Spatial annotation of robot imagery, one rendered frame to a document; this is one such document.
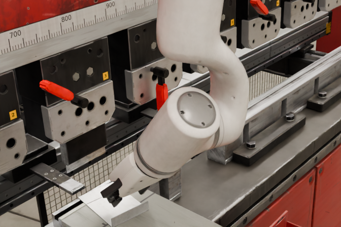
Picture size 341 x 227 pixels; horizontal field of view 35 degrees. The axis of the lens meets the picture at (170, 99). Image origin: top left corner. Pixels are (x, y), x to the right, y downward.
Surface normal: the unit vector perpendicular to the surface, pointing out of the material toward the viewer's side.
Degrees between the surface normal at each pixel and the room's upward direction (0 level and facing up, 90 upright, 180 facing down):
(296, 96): 90
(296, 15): 90
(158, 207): 0
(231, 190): 0
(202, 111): 40
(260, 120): 90
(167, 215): 0
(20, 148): 90
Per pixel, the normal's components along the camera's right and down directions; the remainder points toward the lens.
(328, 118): -0.04, -0.90
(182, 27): -0.20, 0.42
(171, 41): -0.50, 0.40
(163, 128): -0.82, 0.22
